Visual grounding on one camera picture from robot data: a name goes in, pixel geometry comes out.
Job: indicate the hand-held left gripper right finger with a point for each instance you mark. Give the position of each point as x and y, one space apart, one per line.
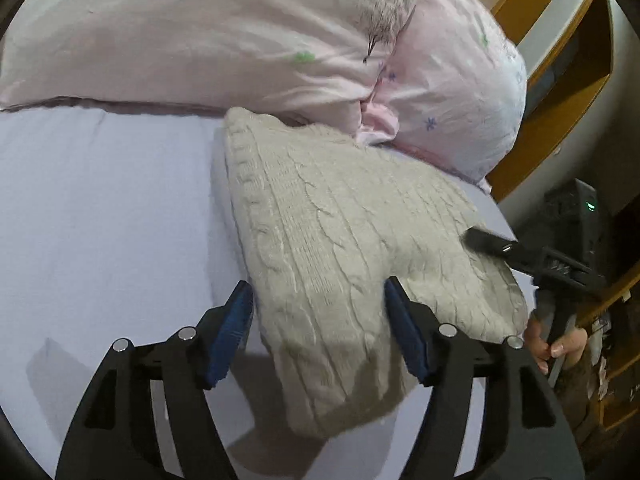
406 332

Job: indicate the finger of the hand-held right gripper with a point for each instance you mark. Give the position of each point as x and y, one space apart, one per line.
487 241

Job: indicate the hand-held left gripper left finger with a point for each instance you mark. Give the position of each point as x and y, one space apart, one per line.
231 332

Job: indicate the person's right hand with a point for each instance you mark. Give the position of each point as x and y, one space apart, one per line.
555 345

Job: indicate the lavender bed sheet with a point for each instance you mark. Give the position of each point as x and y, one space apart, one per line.
105 220

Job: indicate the pink floral pillow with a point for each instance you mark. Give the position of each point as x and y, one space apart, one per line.
250 35

